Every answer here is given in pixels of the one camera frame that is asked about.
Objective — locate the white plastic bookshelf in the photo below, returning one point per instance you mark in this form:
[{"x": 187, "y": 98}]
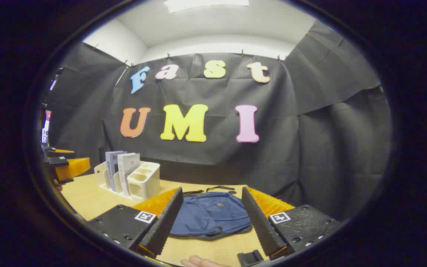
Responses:
[{"x": 146, "y": 181}]

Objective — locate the dark stand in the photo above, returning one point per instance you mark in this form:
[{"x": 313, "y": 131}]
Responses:
[{"x": 55, "y": 79}]

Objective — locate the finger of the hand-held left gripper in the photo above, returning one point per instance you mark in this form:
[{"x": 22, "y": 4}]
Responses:
[
  {"x": 72, "y": 167},
  {"x": 52, "y": 152}
]

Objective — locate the grey-blue cover book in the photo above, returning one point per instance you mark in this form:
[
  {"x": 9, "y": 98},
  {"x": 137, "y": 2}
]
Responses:
[{"x": 110, "y": 163}]

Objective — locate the white cover book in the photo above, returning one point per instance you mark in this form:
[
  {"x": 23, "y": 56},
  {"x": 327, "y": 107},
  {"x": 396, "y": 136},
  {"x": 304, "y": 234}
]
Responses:
[{"x": 128, "y": 167}]

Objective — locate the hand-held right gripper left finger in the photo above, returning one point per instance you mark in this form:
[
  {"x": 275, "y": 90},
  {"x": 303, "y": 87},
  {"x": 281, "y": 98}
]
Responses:
[{"x": 165, "y": 222}]

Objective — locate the computer monitor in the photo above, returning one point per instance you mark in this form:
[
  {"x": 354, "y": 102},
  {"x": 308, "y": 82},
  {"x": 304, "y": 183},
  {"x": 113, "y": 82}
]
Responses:
[{"x": 45, "y": 128}]

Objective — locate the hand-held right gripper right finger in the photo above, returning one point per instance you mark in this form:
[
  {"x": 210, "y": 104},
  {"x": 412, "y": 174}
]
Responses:
[{"x": 260, "y": 222}]

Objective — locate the blue schoolbag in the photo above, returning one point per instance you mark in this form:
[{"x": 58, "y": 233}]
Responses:
[{"x": 206, "y": 218}]

